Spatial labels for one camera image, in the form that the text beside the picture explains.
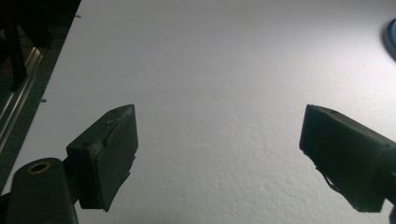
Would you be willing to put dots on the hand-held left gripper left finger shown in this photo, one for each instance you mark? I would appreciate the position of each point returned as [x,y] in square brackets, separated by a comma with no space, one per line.
[106,155]

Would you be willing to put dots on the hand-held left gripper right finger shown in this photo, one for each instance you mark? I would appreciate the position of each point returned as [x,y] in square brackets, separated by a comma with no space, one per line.
[345,152]

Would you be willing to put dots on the blue round object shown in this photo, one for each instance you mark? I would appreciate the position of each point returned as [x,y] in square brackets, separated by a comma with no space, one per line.
[391,37]

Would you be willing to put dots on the metal rail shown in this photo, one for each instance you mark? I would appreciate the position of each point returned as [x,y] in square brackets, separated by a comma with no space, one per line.
[17,93]

